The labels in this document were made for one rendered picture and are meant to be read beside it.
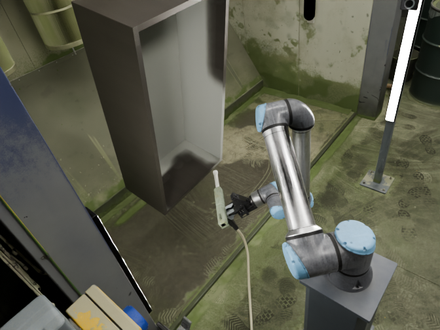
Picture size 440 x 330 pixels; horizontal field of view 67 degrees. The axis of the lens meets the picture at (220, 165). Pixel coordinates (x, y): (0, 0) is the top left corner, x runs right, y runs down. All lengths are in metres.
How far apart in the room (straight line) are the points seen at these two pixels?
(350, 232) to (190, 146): 1.46
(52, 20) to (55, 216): 1.78
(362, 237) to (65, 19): 2.18
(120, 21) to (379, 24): 2.31
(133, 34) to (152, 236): 1.65
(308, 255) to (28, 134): 1.00
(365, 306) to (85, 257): 1.07
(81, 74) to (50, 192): 2.11
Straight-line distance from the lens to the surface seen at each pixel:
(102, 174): 2.86
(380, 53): 3.30
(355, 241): 1.37
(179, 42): 2.10
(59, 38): 2.62
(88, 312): 0.57
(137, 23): 1.36
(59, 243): 1.07
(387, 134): 2.61
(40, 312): 0.49
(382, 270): 1.65
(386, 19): 3.19
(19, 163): 0.91
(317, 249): 1.35
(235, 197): 1.89
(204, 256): 2.40
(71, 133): 2.86
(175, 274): 2.37
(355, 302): 1.55
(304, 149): 1.61
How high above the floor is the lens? 2.00
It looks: 40 degrees down
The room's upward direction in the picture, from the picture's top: 11 degrees counter-clockwise
